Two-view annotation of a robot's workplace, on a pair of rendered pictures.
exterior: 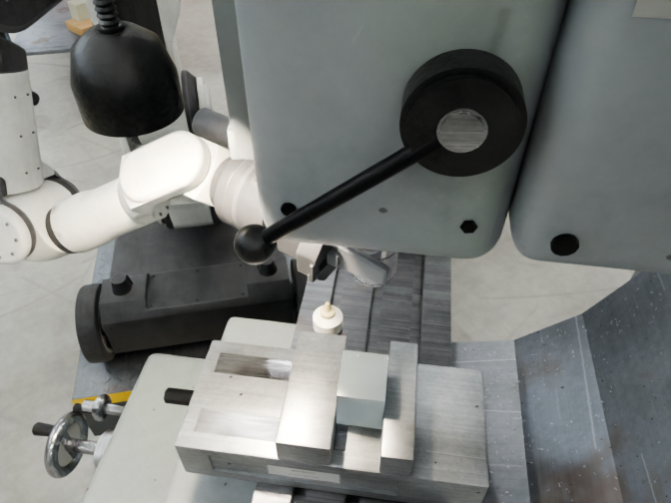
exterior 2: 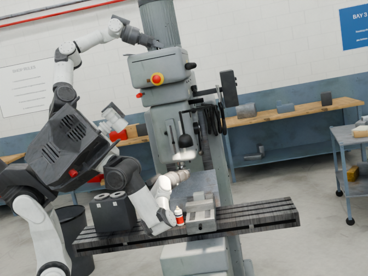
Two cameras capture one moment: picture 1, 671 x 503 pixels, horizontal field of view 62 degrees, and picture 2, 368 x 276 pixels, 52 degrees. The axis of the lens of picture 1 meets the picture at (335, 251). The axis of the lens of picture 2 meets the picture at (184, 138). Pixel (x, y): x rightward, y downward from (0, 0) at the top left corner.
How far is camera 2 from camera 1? 2.00 m
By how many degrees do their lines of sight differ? 84
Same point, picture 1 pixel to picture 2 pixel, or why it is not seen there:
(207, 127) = (153, 179)
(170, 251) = not seen: outside the picture
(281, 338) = (168, 247)
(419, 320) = not seen: hidden behind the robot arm
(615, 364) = (185, 191)
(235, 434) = (210, 213)
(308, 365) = (194, 203)
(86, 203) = (164, 204)
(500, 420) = not seen: hidden behind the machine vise
